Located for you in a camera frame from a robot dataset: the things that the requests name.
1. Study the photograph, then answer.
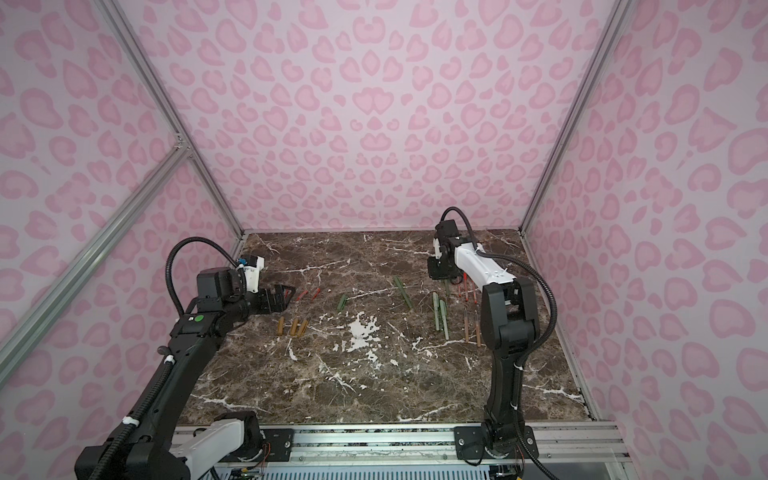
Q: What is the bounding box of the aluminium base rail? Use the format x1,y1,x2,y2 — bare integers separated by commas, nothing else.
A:
167,419,631,480

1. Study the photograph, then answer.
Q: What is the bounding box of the dark green pen long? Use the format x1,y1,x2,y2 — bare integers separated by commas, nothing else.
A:
393,276,414,311

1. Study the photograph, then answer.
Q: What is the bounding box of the light green pen right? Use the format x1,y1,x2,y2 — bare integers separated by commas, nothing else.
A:
437,299,449,340

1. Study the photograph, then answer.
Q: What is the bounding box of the light green pen left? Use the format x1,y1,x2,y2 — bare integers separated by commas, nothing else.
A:
431,291,442,331

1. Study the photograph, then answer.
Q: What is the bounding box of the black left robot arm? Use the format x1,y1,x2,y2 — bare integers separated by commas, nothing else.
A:
75,265,296,479

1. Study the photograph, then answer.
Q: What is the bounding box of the light green pen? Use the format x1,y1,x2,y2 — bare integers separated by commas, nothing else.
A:
431,291,442,331
437,299,449,340

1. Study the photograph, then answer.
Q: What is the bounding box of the black corrugated cable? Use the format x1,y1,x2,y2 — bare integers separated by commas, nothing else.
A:
439,206,559,361
164,236,240,317

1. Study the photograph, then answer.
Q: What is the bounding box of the left black corrugated cable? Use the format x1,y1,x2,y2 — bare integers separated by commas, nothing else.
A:
164,236,240,317

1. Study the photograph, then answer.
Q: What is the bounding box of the right black corrugated cable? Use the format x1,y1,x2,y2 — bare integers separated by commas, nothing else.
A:
439,206,559,361

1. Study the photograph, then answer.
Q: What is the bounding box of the aluminium frame diagonal left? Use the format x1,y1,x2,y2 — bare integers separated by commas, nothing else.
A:
1,142,189,385

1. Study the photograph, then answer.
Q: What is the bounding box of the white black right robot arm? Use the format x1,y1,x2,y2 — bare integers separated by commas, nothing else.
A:
427,219,540,466

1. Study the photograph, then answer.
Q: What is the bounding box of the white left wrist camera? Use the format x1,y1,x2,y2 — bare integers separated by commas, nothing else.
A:
237,254,265,294

